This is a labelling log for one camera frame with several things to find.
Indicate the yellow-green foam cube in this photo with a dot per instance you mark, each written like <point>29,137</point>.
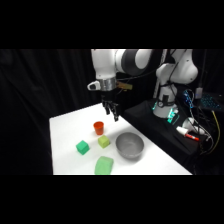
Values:
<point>103,141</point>

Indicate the black curtain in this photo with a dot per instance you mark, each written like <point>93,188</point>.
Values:
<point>43,100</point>

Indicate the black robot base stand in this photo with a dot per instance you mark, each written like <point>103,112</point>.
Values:
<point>156,130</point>

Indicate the green foam triangle block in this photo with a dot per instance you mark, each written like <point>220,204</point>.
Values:
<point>103,165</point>

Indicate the blue lit keyboard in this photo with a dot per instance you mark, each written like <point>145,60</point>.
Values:
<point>210,102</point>

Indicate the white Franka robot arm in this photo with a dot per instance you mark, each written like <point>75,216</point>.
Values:
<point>106,65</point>

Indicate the green foam cube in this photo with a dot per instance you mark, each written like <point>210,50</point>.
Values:
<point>82,147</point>

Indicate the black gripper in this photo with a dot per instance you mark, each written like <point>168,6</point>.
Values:
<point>108,97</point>

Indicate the grey metal bowl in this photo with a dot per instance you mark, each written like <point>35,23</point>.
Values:
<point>129,145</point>

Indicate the orange plastic cup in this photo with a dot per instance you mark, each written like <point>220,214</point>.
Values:
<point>98,127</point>

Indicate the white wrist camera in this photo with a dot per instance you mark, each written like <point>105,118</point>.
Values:
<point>93,85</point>

